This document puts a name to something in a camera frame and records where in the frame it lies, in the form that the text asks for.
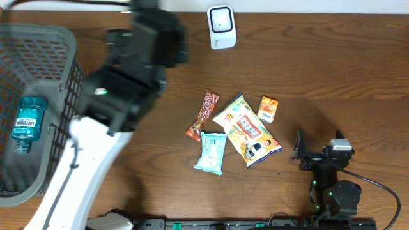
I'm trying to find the orange tissue pack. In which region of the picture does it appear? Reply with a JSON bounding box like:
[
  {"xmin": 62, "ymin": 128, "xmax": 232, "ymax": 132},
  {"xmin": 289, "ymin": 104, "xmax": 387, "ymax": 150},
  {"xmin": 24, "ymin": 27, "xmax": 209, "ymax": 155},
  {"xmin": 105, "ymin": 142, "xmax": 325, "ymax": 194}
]
[{"xmin": 257, "ymin": 96, "xmax": 279, "ymax": 123}]

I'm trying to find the yellow snack bag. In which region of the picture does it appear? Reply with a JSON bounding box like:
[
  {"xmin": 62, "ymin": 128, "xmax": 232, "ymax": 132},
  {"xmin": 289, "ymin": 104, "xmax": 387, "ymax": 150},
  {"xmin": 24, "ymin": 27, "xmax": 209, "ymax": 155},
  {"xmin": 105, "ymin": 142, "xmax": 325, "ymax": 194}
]
[{"xmin": 213, "ymin": 93, "xmax": 282, "ymax": 167}]

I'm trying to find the teal wet wipes pack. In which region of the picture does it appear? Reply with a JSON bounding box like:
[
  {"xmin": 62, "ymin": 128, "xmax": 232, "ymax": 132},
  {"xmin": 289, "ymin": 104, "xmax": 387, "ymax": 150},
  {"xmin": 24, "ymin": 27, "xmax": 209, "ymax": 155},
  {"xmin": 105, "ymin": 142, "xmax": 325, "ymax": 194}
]
[{"xmin": 194, "ymin": 132, "xmax": 227, "ymax": 176}]

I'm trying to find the orange chocolate bar wrapper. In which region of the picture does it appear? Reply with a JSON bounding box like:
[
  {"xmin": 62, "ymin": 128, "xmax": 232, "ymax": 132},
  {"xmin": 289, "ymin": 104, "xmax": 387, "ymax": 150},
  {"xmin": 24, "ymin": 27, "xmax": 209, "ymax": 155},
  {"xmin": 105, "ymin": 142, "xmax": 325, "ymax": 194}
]
[{"xmin": 185, "ymin": 89, "xmax": 220, "ymax": 142}]

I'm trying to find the teal mouthwash bottle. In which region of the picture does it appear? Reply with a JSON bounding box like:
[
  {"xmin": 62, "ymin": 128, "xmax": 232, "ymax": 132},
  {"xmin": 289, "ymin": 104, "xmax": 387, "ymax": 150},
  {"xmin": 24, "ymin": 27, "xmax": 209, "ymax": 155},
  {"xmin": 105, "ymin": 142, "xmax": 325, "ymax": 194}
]
[{"xmin": 12, "ymin": 96, "xmax": 47, "ymax": 155}]

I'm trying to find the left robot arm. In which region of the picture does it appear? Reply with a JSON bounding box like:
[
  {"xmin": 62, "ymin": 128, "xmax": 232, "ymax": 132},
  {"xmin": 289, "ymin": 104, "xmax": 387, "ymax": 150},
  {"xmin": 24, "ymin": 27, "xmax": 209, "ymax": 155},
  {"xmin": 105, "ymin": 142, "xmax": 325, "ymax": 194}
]
[{"xmin": 27, "ymin": 0, "xmax": 187, "ymax": 229}]

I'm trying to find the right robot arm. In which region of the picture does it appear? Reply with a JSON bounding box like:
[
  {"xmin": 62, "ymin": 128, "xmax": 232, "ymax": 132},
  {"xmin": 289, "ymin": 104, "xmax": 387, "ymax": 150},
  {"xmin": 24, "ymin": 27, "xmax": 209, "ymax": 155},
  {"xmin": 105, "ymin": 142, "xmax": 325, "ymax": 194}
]
[{"xmin": 291, "ymin": 129, "xmax": 362, "ymax": 218}]

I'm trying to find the white barcode scanner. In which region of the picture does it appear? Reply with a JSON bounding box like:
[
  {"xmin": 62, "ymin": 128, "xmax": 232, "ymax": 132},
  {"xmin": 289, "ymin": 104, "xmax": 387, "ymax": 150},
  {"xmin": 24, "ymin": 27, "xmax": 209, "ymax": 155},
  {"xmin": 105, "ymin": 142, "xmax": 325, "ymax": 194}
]
[{"xmin": 206, "ymin": 5, "xmax": 237, "ymax": 50}]

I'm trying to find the grey plastic mesh basket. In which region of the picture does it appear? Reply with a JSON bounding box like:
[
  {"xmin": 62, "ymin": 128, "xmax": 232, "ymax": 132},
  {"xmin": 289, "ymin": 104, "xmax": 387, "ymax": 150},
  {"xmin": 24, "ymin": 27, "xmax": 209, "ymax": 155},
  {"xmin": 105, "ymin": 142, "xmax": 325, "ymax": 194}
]
[{"xmin": 1, "ymin": 23, "xmax": 84, "ymax": 207}]

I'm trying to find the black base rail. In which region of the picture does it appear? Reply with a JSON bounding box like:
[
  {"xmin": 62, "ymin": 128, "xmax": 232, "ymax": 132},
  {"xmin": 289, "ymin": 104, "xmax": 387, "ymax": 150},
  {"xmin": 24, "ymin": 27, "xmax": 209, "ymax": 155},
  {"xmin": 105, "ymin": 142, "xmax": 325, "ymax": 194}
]
[{"xmin": 85, "ymin": 218, "xmax": 378, "ymax": 230}]

